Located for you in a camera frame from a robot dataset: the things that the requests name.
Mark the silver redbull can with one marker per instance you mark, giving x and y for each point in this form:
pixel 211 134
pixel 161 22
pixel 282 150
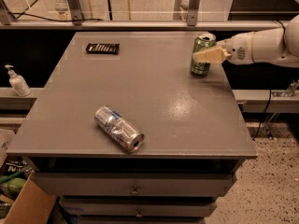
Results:
pixel 119 129

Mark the top drawer knob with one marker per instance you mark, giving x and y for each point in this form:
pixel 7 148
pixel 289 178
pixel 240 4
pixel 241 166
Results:
pixel 134 191

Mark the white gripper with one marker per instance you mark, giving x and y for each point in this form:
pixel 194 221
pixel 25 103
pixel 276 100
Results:
pixel 239 48

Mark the dark snack bar wrapper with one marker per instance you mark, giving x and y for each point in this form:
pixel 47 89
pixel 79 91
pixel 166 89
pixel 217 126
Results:
pixel 103 48

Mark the brown cardboard box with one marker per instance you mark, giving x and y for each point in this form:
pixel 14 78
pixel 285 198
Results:
pixel 32 206

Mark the white pump dispenser bottle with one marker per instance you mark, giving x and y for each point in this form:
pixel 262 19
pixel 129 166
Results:
pixel 17 82

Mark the grey metal railing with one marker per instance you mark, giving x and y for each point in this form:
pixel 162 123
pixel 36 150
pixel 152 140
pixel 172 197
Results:
pixel 212 15

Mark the drawer knob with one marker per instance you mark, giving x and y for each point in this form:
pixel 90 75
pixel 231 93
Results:
pixel 134 191
pixel 139 214

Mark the green bag in box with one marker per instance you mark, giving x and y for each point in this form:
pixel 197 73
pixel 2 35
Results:
pixel 12 187

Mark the grey drawer cabinet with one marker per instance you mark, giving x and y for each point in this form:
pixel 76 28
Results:
pixel 194 135

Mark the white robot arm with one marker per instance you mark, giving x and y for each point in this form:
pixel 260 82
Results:
pixel 279 46

